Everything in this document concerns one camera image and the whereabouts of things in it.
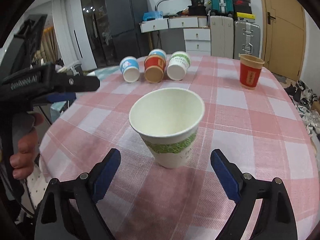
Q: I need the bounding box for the white green leaf paper cup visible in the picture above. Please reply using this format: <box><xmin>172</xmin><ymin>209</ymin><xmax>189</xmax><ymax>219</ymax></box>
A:
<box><xmin>129</xmin><ymin>88</ymin><xmax>205</xmax><ymax>169</ymax></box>

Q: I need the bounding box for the lying blue white paper cup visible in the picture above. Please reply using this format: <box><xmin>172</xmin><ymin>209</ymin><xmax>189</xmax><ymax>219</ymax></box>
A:
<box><xmin>119</xmin><ymin>56</ymin><xmax>140</xmax><ymax>83</ymax></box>

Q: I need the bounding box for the lying red kraft paper cup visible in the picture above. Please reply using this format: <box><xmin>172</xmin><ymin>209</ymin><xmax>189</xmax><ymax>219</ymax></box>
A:
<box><xmin>144</xmin><ymin>54</ymin><xmax>166</xmax><ymax>83</ymax></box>

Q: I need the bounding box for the rear blue white paper cup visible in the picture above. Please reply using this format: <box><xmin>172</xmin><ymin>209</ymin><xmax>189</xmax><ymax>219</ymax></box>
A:
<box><xmin>149</xmin><ymin>49</ymin><xmax>167</xmax><ymax>61</ymax></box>

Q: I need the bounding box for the lying white green paper cup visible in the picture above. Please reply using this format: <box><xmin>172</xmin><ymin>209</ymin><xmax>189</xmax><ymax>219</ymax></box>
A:
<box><xmin>167</xmin><ymin>51</ymin><xmax>191</xmax><ymax>81</ymax></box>

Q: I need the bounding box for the upright red kraft paper cup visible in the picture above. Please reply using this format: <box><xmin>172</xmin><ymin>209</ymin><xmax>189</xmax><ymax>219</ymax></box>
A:
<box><xmin>240</xmin><ymin>54</ymin><xmax>264</xmax><ymax>89</ymax></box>

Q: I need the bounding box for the person's left hand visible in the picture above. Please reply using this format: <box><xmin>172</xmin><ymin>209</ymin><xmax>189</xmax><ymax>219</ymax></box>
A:
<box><xmin>10</xmin><ymin>112</ymin><xmax>43</xmax><ymax>180</ymax></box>

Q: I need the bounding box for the orange curtain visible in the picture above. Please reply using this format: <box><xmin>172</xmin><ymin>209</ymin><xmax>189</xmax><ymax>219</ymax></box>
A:
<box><xmin>35</xmin><ymin>27</ymin><xmax>59</xmax><ymax>63</ymax></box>

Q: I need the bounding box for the pink white checkered tablecloth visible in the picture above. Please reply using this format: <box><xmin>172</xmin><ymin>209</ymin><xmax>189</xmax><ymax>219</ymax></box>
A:
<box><xmin>40</xmin><ymin>56</ymin><xmax>319</xmax><ymax>239</ymax></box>

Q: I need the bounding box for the dark grey refrigerator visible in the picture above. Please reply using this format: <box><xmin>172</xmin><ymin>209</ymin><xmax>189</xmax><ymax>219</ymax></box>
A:
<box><xmin>105</xmin><ymin>0</ymin><xmax>150</xmax><ymax>61</ymax></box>

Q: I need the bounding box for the black glass cabinet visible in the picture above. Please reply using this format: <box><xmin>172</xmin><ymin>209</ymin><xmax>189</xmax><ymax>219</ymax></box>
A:
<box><xmin>81</xmin><ymin>0</ymin><xmax>117</xmax><ymax>68</ymax></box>

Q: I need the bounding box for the blue plastic bag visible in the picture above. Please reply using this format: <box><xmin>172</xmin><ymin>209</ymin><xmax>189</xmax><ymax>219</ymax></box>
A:
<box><xmin>143</xmin><ymin>11</ymin><xmax>163</xmax><ymax>22</ymax></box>

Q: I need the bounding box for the pile of shoes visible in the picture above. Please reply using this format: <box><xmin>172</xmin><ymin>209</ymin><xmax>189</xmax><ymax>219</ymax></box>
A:
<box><xmin>274</xmin><ymin>74</ymin><xmax>319</xmax><ymax>140</ymax></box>

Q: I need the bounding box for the black bag on desk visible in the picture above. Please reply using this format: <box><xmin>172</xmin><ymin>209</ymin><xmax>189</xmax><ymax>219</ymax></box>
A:
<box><xmin>188</xmin><ymin>0</ymin><xmax>206</xmax><ymax>16</ymax></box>

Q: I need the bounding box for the white beige suitcase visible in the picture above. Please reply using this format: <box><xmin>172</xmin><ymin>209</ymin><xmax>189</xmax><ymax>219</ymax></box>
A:
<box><xmin>209</xmin><ymin>16</ymin><xmax>234</xmax><ymax>59</ymax></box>

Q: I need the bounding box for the silver aluminium suitcase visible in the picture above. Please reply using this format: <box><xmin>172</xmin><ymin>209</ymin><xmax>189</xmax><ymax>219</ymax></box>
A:
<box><xmin>233</xmin><ymin>21</ymin><xmax>260</xmax><ymax>60</ymax></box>

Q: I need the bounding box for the black red shoe box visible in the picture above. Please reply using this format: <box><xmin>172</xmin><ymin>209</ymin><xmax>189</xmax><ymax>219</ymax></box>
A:
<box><xmin>233</xmin><ymin>0</ymin><xmax>252</xmax><ymax>14</ymax></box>

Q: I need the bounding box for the yellow black box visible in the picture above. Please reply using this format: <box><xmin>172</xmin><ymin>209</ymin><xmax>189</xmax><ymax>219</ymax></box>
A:
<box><xmin>236</xmin><ymin>12</ymin><xmax>255</xmax><ymax>23</ymax></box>

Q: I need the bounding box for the wooden door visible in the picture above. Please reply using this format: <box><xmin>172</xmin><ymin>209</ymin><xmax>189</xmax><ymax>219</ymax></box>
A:
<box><xmin>263</xmin><ymin>0</ymin><xmax>306</xmax><ymax>81</ymax></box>

